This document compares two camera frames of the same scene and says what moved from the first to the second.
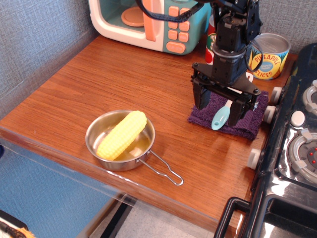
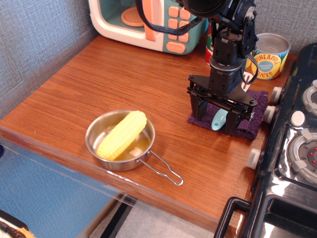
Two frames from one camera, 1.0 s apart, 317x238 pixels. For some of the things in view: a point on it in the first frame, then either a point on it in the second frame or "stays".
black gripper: x=228 y=74 to x=222 y=88
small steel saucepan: x=137 y=151 stays
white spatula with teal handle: x=222 y=116 stays
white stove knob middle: x=269 y=113 stays
